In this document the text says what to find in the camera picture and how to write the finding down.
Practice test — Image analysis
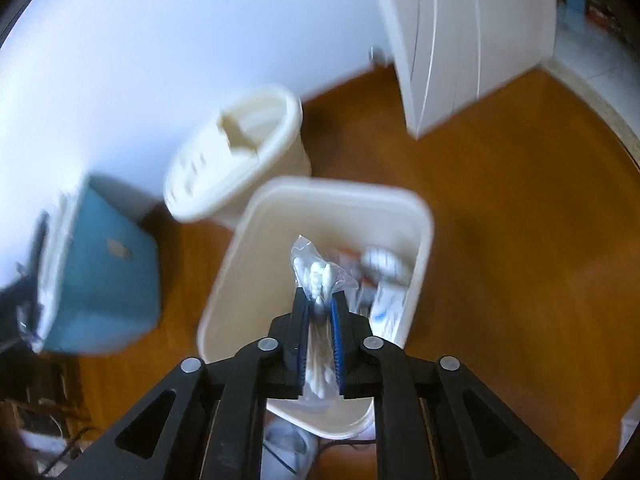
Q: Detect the white rounded object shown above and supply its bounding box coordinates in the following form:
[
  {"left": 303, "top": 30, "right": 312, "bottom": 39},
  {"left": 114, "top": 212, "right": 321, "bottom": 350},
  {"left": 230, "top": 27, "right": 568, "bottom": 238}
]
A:
[{"left": 264, "top": 417, "right": 321, "bottom": 480}]

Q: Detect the clear bag of cotton swabs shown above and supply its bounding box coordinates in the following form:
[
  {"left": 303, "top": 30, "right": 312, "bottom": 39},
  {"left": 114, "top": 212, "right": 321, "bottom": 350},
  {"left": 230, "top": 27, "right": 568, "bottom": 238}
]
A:
[{"left": 290, "top": 234, "right": 361, "bottom": 406}]

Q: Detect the white cabinet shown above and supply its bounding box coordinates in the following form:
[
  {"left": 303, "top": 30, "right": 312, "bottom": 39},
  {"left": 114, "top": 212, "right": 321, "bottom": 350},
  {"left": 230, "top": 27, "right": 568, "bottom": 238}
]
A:
[{"left": 364, "top": 0, "right": 557, "bottom": 141}]

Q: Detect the cream bin with lid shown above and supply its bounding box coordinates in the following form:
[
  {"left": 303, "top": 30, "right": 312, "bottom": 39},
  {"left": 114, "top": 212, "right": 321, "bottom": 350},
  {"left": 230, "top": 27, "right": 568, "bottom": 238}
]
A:
[{"left": 164, "top": 84, "right": 312, "bottom": 232}]

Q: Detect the black cable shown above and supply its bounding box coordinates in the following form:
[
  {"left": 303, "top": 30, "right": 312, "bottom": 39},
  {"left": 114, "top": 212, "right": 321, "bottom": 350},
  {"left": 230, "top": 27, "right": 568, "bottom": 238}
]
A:
[{"left": 35, "top": 425, "right": 101, "bottom": 476}]

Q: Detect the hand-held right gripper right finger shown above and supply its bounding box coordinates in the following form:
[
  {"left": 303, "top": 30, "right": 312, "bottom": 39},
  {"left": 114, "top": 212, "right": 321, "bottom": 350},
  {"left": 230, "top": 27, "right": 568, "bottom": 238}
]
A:
[{"left": 329, "top": 294, "right": 576, "bottom": 480}]

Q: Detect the cream rectangular bin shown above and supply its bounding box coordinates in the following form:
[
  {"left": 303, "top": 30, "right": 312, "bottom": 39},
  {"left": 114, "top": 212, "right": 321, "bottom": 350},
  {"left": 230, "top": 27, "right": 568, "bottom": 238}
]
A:
[{"left": 197, "top": 176, "right": 435, "bottom": 441}]

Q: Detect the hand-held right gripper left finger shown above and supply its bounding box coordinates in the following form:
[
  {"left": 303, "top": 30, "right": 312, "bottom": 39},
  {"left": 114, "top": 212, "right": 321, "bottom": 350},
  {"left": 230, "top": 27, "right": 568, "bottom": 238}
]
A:
[{"left": 55, "top": 287, "right": 312, "bottom": 480}]

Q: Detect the teal plastic bin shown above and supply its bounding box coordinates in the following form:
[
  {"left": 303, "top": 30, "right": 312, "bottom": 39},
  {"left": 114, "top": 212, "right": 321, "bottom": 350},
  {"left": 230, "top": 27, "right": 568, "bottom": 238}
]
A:
[{"left": 36, "top": 172, "right": 164, "bottom": 356}]

